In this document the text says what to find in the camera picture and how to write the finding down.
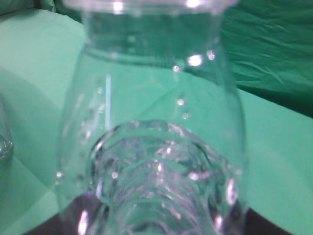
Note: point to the clear plastic water bottle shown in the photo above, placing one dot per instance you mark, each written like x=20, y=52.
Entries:
x=152, y=138

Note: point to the green cloth backdrop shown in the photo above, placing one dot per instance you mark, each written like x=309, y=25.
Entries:
x=270, y=46

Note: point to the clear glass cup with handle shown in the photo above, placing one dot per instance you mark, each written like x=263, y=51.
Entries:
x=6, y=143

